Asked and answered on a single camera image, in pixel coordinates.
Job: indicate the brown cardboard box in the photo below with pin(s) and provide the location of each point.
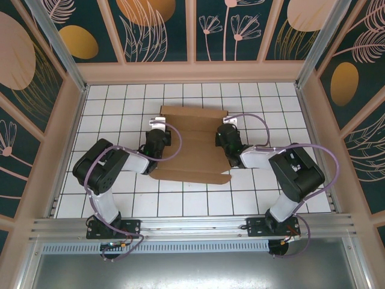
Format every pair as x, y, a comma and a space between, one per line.
192, 156

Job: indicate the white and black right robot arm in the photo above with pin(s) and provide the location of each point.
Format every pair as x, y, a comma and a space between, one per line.
300, 174

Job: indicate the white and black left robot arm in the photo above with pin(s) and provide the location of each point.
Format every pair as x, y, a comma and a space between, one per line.
105, 180

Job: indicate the grey metal shelf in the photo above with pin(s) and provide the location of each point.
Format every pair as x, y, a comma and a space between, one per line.
192, 271

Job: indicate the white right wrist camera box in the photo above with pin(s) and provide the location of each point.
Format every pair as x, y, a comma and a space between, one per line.
230, 120

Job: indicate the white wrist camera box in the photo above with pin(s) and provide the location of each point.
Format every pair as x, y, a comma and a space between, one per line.
230, 120
158, 122

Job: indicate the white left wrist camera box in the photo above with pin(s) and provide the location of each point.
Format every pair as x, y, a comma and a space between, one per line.
158, 122

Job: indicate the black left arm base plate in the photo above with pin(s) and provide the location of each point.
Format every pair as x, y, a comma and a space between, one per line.
132, 225

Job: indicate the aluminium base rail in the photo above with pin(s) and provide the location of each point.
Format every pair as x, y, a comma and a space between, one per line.
192, 224

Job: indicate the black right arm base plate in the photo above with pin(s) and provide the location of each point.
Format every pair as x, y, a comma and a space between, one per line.
255, 227

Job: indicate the two flowers wall panel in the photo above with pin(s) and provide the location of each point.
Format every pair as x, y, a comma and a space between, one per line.
228, 30

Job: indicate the orange disc leaves wall panel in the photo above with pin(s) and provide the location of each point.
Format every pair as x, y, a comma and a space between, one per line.
144, 30

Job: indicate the aluminium side rail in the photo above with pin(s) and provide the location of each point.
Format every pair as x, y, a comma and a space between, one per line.
54, 207
332, 204

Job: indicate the orange oval fern wall panel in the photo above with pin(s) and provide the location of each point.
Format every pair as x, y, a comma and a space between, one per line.
346, 84

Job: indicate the aluminium corner post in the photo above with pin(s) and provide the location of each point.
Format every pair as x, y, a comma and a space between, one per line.
322, 39
57, 45

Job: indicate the fern leaves wall panel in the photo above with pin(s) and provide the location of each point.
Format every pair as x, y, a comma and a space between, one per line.
367, 156

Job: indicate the pink disc grass wall panel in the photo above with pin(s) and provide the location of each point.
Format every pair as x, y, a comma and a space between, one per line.
300, 18

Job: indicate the single flower wall panel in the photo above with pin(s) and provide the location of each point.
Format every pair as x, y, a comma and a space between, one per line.
12, 156

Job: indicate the large pink disc wall panel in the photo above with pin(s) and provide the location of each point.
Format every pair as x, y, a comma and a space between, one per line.
18, 60

